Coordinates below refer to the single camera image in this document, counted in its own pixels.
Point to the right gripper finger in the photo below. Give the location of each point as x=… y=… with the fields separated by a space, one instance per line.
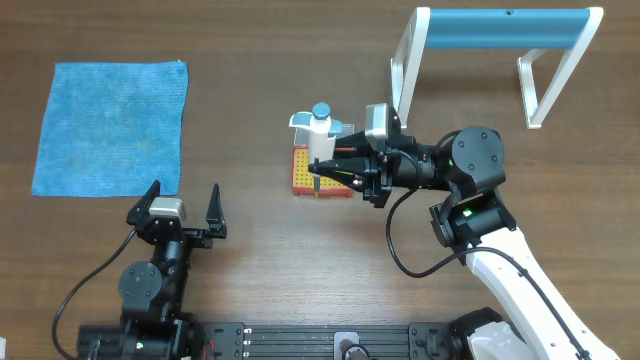
x=356 y=142
x=345 y=171

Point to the red and yellow tip box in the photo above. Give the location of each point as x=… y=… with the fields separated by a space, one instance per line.
x=302 y=172

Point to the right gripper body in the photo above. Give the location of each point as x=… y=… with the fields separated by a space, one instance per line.
x=395 y=165

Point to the mounting rail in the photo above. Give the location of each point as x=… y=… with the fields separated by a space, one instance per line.
x=300 y=340

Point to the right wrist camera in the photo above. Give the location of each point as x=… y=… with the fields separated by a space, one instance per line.
x=376 y=122

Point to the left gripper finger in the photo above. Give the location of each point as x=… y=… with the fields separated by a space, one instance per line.
x=216 y=215
x=142 y=207

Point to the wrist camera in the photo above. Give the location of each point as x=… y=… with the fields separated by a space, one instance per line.
x=376 y=122
x=167 y=207

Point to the white and blue stand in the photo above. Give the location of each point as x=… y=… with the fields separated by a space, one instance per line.
x=500 y=30

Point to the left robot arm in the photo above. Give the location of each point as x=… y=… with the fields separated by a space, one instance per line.
x=141 y=285

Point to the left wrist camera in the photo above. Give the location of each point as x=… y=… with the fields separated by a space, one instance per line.
x=167 y=207

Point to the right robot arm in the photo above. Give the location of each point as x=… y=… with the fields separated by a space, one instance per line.
x=505 y=265

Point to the blue cloth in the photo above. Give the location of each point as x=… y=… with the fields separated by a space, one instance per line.
x=110 y=130

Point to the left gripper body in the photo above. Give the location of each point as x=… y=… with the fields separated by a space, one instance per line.
x=165 y=231

